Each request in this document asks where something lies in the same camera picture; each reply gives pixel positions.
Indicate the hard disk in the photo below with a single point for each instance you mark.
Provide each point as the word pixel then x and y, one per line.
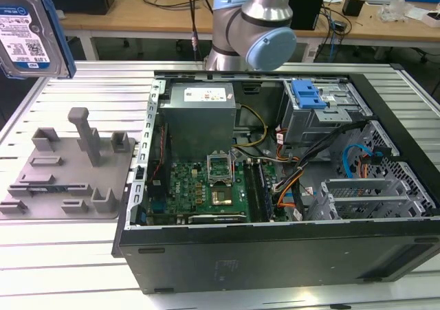
pixel 24 31

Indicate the small black cube box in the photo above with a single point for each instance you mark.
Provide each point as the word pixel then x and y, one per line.
pixel 352 7

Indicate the white flat box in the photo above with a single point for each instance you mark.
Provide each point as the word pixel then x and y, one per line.
pixel 426 16

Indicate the green motherboard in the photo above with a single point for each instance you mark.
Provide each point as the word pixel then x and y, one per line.
pixel 192 186

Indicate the wooden desk white frame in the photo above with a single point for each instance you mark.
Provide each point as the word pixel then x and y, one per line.
pixel 378 28
pixel 137 18

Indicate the green RAM stick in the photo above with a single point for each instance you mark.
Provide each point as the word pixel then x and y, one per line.
pixel 51 189

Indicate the black open PC case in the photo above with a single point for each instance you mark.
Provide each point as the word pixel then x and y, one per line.
pixel 240 262

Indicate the black RAM slot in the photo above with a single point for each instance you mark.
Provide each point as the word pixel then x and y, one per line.
pixel 252 189

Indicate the grey optical drive cage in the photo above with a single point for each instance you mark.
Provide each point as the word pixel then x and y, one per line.
pixel 309 124

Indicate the blue plastic drive latch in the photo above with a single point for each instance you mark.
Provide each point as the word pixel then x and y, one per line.
pixel 306 93

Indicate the crumpled clear plastic bag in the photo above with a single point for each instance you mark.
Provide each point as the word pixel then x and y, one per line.
pixel 61 14

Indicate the grey power supply unit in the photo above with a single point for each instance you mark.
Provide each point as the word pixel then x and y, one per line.
pixel 196 124

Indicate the clear plastic packaging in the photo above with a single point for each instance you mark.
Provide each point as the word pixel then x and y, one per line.
pixel 395 9

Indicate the grey plastic parts rack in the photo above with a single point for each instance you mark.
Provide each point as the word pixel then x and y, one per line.
pixel 68 179

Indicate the CPU socket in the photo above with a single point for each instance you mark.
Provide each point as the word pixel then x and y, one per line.
pixel 221 197

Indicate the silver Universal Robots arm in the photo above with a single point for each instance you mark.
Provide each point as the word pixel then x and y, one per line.
pixel 247 24

